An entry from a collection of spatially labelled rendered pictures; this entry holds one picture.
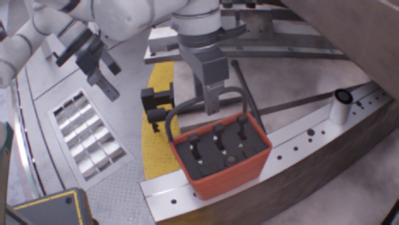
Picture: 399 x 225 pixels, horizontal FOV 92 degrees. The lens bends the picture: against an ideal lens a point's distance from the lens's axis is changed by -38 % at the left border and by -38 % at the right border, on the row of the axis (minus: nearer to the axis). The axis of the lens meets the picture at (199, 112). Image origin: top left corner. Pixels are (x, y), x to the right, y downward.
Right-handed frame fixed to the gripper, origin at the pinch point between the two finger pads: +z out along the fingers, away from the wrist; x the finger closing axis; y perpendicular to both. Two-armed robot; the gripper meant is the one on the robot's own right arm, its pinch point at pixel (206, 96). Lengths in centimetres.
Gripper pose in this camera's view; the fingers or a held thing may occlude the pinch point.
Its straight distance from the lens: 61.2
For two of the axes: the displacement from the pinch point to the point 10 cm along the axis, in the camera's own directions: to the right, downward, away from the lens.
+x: 3.9, 6.2, -6.8
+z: 1.0, 7.1, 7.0
